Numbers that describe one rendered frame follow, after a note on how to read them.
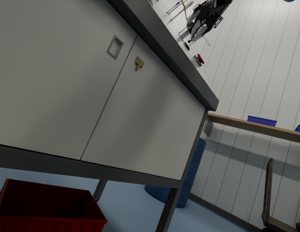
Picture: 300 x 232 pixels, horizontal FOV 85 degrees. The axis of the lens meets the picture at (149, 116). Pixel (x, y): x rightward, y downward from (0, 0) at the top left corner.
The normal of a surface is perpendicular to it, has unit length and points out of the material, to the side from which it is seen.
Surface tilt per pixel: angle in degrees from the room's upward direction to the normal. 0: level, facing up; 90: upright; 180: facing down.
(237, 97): 90
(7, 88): 90
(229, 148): 90
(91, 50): 90
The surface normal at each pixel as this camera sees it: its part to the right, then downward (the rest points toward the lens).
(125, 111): 0.70, 0.16
